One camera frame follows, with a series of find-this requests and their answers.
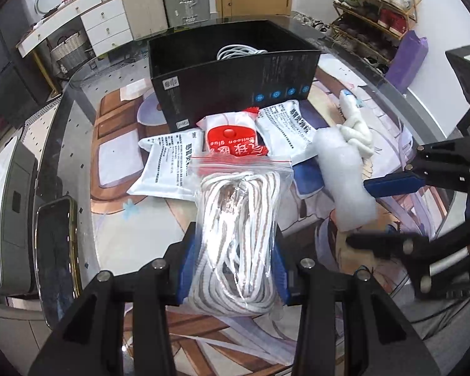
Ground grey printer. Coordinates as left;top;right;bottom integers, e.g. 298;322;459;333
0;136;39;295

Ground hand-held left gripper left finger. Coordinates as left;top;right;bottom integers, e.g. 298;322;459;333
27;225;199;376

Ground wicker basket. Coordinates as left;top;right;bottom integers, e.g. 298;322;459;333
49;31;92;75

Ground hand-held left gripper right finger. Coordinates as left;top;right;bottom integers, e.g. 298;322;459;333
271;232;441;376

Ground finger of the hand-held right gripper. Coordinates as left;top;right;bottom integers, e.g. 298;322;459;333
345;232;441;301
363;143;470;199

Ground beige paper sheet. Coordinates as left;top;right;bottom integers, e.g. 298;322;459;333
118;79;151;102

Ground bubble wrap roll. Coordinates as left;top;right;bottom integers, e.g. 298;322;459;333
312;127;379;232

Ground black smartphone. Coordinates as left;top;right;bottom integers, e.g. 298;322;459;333
34;196;83;324

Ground black chair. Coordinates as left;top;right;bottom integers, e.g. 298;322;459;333
445;46;470;138

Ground bagged white cable bundle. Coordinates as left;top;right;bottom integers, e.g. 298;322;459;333
185;153;294;320

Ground metal shoe rack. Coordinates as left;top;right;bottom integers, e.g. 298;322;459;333
329;0;421;77

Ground white printed packet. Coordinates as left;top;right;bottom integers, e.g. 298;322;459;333
126;127;205;201
256;99;319;162

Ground rows of shoes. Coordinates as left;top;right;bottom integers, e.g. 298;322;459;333
331;0;420;75

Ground white drawer sideboard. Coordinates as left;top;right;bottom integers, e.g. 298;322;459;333
16;0;136;61

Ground red balloon glue packet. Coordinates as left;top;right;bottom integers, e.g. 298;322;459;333
198;107;269;159

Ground white coiled cable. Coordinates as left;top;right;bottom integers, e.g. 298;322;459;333
216;44;268;61

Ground beige suitcase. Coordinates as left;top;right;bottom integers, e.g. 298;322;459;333
117;0;169;42

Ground purple bag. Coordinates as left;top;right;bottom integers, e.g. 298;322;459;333
384;30;429;94

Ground black cardboard box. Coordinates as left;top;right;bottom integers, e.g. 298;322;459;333
148;19;322;133

